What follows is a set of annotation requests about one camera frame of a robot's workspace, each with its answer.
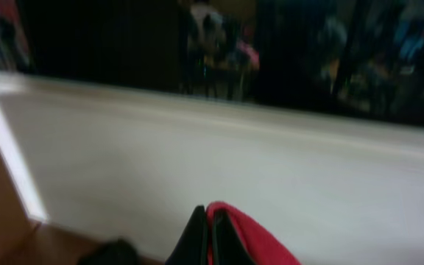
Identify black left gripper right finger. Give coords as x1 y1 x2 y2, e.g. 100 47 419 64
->
212 210 255 265

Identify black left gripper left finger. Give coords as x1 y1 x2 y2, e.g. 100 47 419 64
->
165 205 208 265

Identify black t-shirt white letters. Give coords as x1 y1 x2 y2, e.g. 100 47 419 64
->
77 239 140 265

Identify red soccer t-shirt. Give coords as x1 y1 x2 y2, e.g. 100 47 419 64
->
206 202 300 265

